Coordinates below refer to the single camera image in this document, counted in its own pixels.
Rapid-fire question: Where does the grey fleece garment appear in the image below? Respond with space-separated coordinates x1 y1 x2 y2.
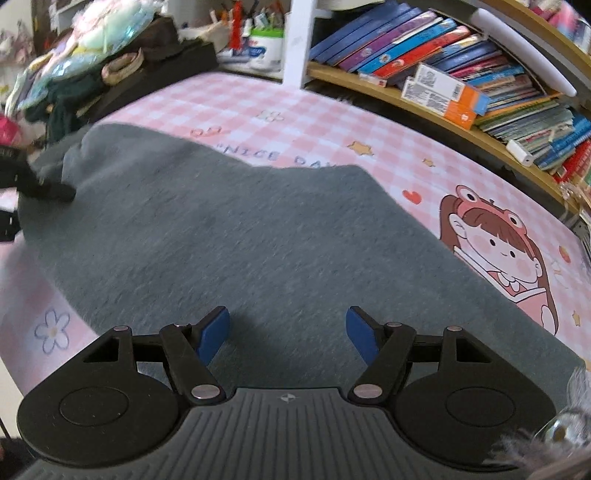
18 124 580 406

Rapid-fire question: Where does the black bag with items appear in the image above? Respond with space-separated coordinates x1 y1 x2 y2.
38 15 218 144

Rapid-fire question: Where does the pink checkered table mat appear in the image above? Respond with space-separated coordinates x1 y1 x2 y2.
1 73 590 392

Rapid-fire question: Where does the orange white box lower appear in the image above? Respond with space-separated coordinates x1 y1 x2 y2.
402 78 477 130

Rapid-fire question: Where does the orange white box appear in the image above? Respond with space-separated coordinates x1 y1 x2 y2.
415 62 491 116
402 78 477 130

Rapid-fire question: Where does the red tassel ornament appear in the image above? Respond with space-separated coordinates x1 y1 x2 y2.
229 0 242 51

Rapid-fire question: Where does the orange white box upper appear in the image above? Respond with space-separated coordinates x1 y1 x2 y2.
415 62 491 116

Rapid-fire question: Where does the wooden bookshelf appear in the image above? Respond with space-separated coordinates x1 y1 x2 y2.
304 1 590 219

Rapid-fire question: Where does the row of colourful books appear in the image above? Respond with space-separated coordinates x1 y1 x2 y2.
308 1 590 190

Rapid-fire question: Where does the white green lidded jar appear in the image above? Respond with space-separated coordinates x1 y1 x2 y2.
247 28 284 71

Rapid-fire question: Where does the white paper roll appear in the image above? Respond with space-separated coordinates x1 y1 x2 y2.
470 8 577 98

